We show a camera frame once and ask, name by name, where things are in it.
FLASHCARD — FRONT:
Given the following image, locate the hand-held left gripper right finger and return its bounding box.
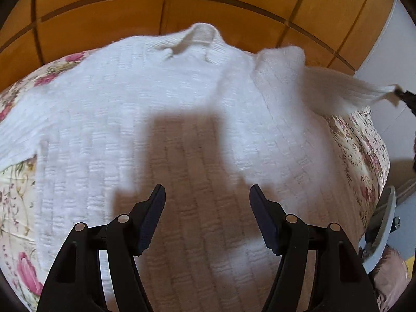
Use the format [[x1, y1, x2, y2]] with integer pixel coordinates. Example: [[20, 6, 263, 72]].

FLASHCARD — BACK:
[[249, 184, 379, 312]]

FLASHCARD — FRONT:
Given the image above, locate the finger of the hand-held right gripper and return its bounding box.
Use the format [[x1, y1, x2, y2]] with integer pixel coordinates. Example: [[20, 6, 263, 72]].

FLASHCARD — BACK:
[[394, 84, 416, 116]]

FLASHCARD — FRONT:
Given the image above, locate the white knit sweater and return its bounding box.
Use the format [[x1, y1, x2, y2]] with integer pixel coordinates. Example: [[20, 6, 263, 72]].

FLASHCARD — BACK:
[[0, 23, 404, 312]]

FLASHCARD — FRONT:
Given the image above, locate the pink cloth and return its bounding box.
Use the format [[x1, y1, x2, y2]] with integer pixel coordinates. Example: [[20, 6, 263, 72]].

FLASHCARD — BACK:
[[373, 246, 411, 312]]

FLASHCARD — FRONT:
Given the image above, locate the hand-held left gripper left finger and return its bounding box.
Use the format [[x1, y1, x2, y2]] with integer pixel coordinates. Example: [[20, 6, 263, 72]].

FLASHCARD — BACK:
[[36, 184, 167, 312]]

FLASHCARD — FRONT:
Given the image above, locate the floral bedspread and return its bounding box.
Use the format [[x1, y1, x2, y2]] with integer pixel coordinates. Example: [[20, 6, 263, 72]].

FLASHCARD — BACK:
[[0, 50, 391, 312]]

